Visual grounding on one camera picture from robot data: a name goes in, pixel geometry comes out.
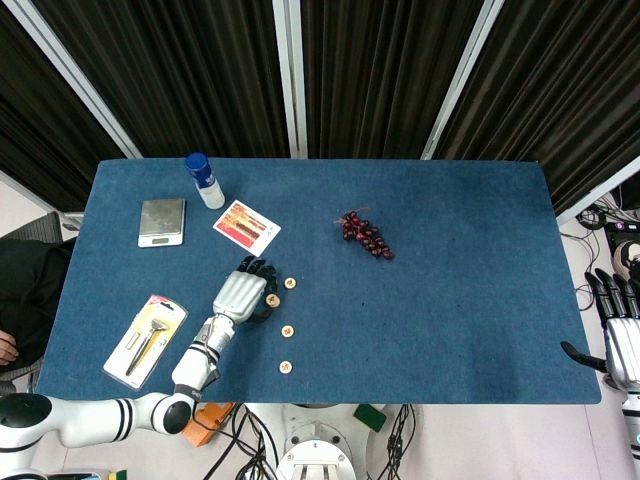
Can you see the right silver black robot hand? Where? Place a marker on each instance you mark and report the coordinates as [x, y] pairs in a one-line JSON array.
[[622, 350]]

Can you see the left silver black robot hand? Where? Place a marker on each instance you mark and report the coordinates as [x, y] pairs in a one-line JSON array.
[[240, 295]]

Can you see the cream round chess piece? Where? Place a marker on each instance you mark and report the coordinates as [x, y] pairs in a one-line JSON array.
[[287, 331], [285, 367], [273, 300], [291, 283]]

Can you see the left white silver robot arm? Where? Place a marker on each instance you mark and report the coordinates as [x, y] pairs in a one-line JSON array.
[[75, 420]]

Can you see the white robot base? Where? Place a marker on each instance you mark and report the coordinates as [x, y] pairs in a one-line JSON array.
[[315, 450]]

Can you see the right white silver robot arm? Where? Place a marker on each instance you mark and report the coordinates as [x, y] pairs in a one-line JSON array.
[[631, 425]]

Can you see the white black sneaker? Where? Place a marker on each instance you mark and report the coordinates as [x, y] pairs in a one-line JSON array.
[[625, 255]]

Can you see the blue capped white bottle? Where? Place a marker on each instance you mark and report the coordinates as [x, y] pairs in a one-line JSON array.
[[210, 190]]

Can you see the silver kitchen scale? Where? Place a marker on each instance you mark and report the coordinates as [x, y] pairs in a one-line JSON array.
[[161, 217]]

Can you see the black device purple light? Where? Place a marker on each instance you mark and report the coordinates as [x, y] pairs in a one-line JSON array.
[[622, 227]]

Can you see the orange box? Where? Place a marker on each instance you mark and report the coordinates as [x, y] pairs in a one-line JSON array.
[[212, 417]]

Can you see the packaged peeler blister pack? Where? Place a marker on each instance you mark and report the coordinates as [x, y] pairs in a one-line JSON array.
[[125, 360]]

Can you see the red grape bunch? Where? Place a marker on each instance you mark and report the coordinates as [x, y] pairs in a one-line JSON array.
[[365, 235]]

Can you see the blue table cloth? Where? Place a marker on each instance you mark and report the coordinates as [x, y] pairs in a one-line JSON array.
[[425, 325]]

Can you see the seated person in black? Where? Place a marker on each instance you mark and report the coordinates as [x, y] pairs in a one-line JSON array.
[[30, 290]]

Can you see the grey mesh office chair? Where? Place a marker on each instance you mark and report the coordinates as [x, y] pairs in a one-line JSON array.
[[40, 227]]

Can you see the yellow green small block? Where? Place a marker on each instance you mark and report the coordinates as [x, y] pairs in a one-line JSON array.
[[119, 475]]

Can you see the dark pleated curtain panel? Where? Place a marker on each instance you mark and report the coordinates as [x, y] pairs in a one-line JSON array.
[[175, 75], [380, 75], [40, 125], [550, 100]]

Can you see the white partition frame post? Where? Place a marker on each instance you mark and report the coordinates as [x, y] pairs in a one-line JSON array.
[[600, 192], [464, 75], [74, 75], [290, 75]]

